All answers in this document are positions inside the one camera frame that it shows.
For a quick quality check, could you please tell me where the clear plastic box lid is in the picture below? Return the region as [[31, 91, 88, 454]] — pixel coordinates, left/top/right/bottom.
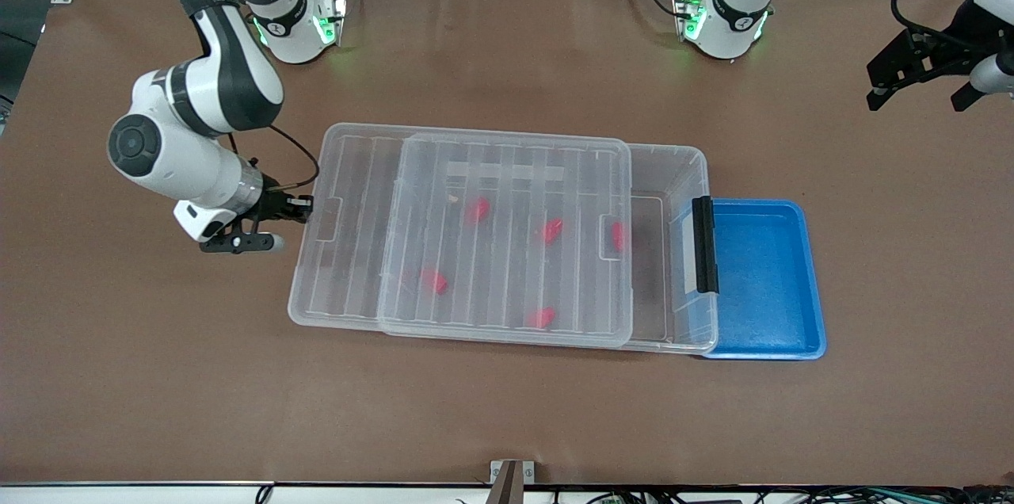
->
[[288, 122, 633, 349]]

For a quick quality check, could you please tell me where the clear plastic storage box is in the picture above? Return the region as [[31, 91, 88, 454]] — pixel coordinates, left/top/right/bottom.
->
[[379, 133, 720, 355]]

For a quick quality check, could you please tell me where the blue plastic tray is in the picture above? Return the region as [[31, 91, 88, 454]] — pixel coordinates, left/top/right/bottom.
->
[[680, 199, 827, 361]]

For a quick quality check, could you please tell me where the brown paper table cover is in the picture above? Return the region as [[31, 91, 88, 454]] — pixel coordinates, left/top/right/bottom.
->
[[0, 0, 1014, 487]]

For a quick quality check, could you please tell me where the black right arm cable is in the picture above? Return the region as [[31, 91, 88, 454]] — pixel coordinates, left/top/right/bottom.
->
[[268, 124, 320, 189]]

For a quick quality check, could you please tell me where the black box latch handle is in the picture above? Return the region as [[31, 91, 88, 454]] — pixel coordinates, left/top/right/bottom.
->
[[692, 196, 720, 295]]

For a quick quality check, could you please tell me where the metal table edge bracket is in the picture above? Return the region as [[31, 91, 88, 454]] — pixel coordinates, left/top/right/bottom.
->
[[490, 460, 536, 504]]

